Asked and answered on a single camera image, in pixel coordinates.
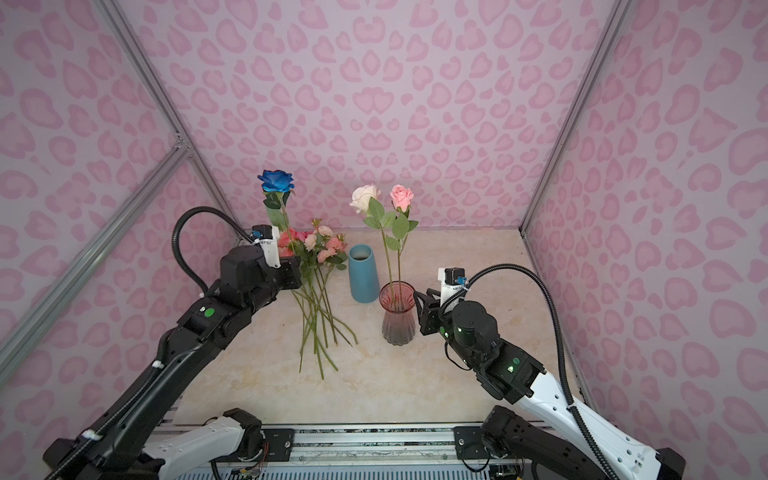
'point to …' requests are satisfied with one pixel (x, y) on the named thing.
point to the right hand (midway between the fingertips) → (420, 292)
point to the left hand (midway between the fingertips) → (299, 252)
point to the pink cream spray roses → (316, 255)
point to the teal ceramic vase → (364, 280)
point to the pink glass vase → (397, 298)
